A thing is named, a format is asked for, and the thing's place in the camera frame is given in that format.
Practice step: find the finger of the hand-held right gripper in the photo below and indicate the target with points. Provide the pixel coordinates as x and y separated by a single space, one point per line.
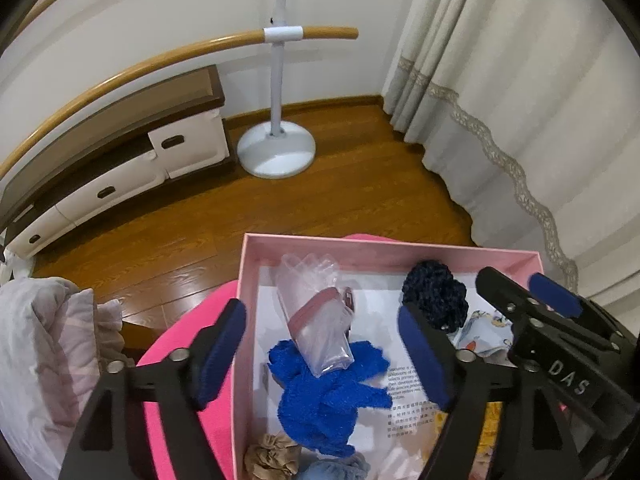
505 295
555 295

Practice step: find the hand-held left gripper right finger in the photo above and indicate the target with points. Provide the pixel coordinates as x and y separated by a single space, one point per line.
425 355

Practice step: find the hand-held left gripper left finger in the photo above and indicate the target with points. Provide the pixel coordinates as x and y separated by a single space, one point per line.
220 355

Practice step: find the white pouch with blue ribbon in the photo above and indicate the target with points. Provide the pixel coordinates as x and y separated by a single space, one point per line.
482 332

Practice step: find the pink cardboard box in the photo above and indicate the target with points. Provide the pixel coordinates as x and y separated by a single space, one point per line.
245 310

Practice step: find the navy scrunchie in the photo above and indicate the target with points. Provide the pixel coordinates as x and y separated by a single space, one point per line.
435 285

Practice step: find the yellow crochet toy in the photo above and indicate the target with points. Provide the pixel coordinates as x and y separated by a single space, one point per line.
492 425

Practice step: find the clear pink-zip bag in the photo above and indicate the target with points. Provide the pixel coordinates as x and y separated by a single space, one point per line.
320 330

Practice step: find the blue fluffy cloth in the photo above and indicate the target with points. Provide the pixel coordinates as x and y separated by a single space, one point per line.
320 405

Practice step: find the beige scrunchie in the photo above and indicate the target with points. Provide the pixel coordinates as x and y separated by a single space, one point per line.
272 457

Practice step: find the light blue scrunchie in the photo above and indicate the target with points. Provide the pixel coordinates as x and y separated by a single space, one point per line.
335 470

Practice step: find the round pink table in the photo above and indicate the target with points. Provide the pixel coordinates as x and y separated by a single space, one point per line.
210 305

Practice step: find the grey quilted blanket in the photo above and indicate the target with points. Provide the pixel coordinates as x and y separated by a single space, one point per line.
35 360

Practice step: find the round white barre stand base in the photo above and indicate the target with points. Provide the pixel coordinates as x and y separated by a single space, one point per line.
275 157

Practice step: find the low brown-topped cabinet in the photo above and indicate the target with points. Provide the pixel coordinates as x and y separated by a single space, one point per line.
100 170

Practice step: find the cream lace-trimmed curtain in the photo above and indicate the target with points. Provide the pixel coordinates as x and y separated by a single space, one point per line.
525 60

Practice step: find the white barre stand post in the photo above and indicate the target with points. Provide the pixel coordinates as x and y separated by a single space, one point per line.
276 85

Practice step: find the short wooden barre rail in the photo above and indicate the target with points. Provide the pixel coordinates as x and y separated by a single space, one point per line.
150 62

